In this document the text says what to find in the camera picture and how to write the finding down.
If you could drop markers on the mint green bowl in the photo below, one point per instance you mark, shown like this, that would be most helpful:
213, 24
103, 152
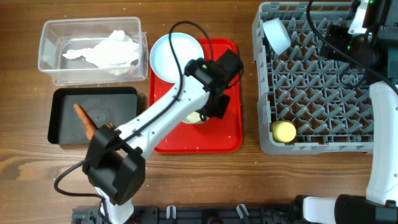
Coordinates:
203, 119

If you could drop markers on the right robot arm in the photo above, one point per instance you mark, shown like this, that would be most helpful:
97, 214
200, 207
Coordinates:
379, 205

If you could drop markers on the black waste tray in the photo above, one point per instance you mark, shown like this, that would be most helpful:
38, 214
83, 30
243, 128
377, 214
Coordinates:
116, 105

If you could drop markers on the light blue plate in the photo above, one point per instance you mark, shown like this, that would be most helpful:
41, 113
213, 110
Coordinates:
162, 60

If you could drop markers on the yellow plastic cup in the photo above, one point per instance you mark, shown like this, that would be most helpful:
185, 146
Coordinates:
283, 131

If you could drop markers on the clear plastic bin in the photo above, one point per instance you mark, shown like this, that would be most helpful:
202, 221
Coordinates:
58, 36

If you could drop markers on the light blue bowl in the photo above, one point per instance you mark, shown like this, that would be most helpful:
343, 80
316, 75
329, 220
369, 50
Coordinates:
277, 35

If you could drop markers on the brown mushroom scrap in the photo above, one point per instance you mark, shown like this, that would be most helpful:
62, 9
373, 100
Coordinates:
110, 126

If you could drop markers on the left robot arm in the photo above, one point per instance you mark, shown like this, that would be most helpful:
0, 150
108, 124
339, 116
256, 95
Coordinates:
117, 157

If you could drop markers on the orange carrot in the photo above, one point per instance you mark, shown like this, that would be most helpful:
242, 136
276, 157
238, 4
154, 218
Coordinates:
88, 125

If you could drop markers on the red serving tray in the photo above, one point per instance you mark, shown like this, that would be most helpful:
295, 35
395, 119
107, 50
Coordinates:
213, 136

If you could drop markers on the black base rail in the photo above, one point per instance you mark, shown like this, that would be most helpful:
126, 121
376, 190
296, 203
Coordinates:
280, 213

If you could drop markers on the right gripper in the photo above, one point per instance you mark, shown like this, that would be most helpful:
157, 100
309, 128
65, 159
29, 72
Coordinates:
336, 33

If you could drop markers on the white rice grains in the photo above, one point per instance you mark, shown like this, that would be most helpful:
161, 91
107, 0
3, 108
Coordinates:
192, 118

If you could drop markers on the grey dishwasher rack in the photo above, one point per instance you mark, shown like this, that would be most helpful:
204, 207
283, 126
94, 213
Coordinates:
325, 98

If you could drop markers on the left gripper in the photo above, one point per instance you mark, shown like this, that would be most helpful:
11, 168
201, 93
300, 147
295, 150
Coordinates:
219, 112

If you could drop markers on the white tissue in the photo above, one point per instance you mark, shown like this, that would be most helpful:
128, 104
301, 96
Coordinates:
118, 50

